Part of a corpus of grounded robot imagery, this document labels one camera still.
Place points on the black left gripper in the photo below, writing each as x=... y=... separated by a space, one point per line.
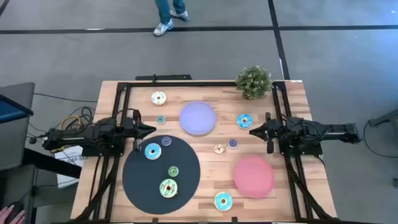
x=137 y=130

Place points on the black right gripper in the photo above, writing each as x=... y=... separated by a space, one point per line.
x=272 y=130

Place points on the small teal frosted donut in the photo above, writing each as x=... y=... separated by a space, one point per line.
x=158 y=119

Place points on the small purple frosted donut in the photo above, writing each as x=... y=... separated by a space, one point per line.
x=163 y=141
x=230 y=144

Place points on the large blue donut white drizzle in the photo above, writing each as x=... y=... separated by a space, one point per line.
x=241 y=122

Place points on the large light blue donut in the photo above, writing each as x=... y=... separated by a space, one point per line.
x=148 y=152

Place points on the large white frosted donut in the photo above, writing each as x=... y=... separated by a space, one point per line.
x=155 y=98

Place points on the small white chocolate drizzle donut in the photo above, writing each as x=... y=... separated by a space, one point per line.
x=216 y=150

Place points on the small green frosted donut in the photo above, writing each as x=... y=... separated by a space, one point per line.
x=170 y=171

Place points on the large green frosted donut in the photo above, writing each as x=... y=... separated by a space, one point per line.
x=163 y=189

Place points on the large blue sprinkled donut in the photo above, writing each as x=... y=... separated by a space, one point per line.
x=217 y=202

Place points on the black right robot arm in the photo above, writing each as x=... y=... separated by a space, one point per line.
x=326 y=132

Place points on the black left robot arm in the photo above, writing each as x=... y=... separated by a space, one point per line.
x=77 y=137

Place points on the pink round plate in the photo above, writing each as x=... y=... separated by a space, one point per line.
x=253 y=177

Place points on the small potted green plant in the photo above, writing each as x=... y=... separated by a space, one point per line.
x=253 y=82

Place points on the purple round plate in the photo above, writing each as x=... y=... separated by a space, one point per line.
x=197 y=118

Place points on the black mounting bar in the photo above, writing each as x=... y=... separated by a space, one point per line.
x=168 y=77

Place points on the round dark woven placemat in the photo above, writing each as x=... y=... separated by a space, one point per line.
x=140 y=186

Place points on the white cardboard box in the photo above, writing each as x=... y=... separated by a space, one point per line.
x=66 y=180

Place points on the person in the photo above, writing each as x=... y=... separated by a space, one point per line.
x=163 y=12

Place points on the grey metal stand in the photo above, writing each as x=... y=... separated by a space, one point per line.
x=385 y=118

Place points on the dark framed computer screen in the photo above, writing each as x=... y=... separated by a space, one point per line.
x=12 y=110

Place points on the black computer mouse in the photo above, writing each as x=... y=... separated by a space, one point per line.
x=16 y=206

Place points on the person's hand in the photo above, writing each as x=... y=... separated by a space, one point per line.
x=6 y=216

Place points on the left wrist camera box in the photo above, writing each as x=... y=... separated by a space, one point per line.
x=129 y=128

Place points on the black metal table frame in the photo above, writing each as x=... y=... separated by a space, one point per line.
x=186 y=84

